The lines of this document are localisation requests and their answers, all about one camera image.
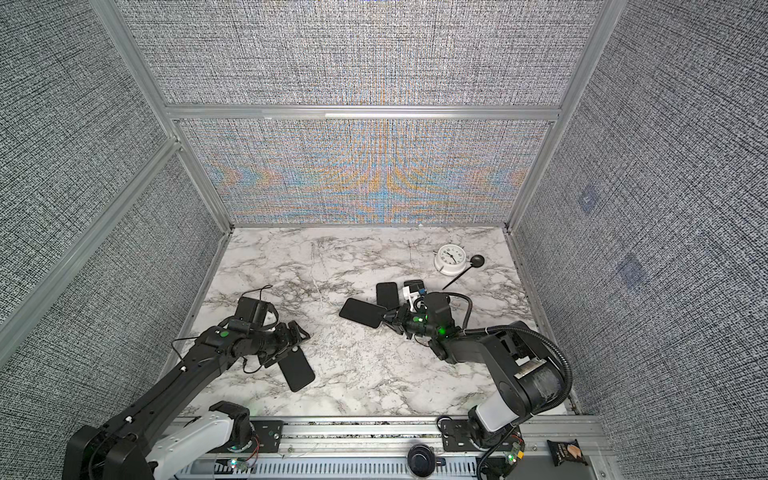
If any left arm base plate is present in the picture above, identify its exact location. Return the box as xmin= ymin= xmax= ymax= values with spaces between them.
xmin=226 ymin=420 xmax=285 ymax=454

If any snack packet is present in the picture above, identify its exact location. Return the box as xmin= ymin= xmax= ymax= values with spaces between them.
xmin=547 ymin=439 xmax=589 ymax=467

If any black phone screen up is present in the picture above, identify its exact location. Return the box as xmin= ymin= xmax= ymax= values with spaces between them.
xmin=339 ymin=298 xmax=387 ymax=329
xmin=376 ymin=282 xmax=401 ymax=311

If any white round clock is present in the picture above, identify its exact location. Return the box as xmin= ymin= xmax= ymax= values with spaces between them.
xmin=433 ymin=244 xmax=469 ymax=276

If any black phone case front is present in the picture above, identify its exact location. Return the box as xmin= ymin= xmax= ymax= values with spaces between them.
xmin=278 ymin=346 xmax=316 ymax=392

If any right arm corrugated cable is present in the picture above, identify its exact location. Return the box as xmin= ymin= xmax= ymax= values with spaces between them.
xmin=443 ymin=292 xmax=574 ymax=480

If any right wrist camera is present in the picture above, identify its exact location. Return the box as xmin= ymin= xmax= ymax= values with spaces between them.
xmin=403 ymin=289 xmax=456 ymax=328

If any small green circuit board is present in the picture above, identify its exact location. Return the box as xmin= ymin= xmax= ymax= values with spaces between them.
xmin=228 ymin=458 xmax=252 ymax=471

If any right green circuit board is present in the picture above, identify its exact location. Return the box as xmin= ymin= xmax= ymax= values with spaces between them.
xmin=504 ymin=443 xmax=525 ymax=466

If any black round-head spoon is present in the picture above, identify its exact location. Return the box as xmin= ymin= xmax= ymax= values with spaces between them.
xmin=443 ymin=254 xmax=486 ymax=290

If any black phone front screen up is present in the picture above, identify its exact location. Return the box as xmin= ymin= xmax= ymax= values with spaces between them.
xmin=339 ymin=298 xmax=387 ymax=329

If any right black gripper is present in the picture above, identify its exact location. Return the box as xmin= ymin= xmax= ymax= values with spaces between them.
xmin=377 ymin=304 xmax=440 ymax=341

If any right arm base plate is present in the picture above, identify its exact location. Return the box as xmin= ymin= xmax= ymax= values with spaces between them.
xmin=437 ymin=417 xmax=480 ymax=453

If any aluminium front rail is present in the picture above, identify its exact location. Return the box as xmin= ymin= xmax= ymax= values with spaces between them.
xmin=119 ymin=415 xmax=619 ymax=480

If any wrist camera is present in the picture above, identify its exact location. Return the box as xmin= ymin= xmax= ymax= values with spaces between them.
xmin=234 ymin=297 xmax=279 ymax=330
xmin=403 ymin=289 xmax=456 ymax=328

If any black round knob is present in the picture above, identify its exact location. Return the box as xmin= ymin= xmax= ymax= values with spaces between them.
xmin=406 ymin=444 xmax=446 ymax=478

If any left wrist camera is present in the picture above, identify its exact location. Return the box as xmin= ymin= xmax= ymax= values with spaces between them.
xmin=234 ymin=297 xmax=279 ymax=330

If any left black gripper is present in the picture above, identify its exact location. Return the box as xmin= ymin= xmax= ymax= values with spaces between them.
xmin=251 ymin=318 xmax=312 ymax=366

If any black screen purple phone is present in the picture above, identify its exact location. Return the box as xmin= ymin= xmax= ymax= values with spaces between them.
xmin=403 ymin=279 xmax=425 ymax=295

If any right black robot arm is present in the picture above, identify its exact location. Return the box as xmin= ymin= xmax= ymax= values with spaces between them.
xmin=382 ymin=306 xmax=573 ymax=449

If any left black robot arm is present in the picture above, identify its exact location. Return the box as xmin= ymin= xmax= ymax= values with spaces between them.
xmin=62 ymin=320 xmax=314 ymax=479

